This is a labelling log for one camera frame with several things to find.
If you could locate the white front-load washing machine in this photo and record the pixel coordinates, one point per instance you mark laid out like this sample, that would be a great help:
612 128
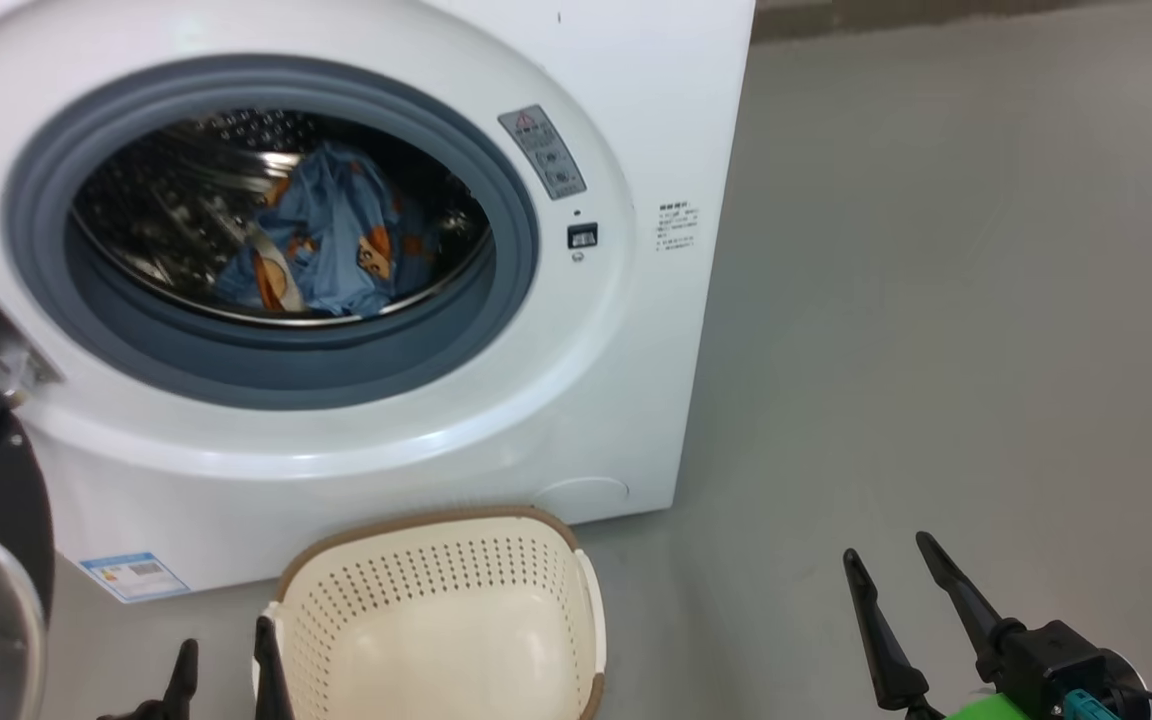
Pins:
576 360

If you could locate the round white filter cover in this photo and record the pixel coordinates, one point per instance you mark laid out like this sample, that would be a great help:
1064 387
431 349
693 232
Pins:
581 497

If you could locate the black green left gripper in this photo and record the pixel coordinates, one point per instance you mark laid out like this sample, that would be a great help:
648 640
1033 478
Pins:
141 712

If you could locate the grey warning label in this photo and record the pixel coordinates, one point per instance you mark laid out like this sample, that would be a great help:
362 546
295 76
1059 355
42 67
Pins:
544 152

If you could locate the cream perforated laundry basket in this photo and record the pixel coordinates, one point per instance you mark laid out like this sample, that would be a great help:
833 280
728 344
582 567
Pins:
436 640

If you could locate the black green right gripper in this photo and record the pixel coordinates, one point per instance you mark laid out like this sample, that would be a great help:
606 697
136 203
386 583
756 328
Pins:
1046 665

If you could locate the blue energy label sticker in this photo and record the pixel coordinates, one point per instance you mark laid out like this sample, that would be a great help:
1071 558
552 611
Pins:
136 577

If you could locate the blue bear print garment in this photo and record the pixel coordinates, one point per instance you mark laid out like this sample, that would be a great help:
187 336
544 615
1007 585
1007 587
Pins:
336 200
266 287

